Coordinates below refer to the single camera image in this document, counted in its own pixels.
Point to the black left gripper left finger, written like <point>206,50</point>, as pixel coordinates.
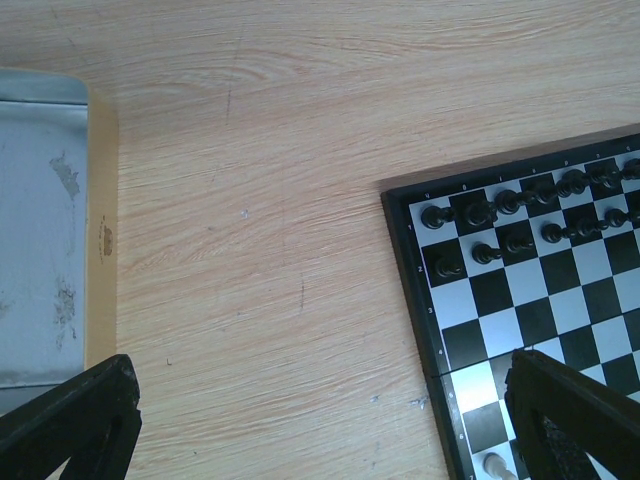
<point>88,426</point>

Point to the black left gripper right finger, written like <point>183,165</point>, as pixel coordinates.
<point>564,420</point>

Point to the black grey chess board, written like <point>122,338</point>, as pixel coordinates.
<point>573,297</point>

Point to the white pawn on board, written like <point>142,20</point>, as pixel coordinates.
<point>495,466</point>

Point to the black pawn edge file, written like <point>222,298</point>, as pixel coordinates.
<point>446,267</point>

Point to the black knight piece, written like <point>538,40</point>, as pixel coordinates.
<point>480,213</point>

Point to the black bishop piece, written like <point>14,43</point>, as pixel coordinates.
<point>508,202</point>

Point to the black rook corner piece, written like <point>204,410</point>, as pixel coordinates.
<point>434,217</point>

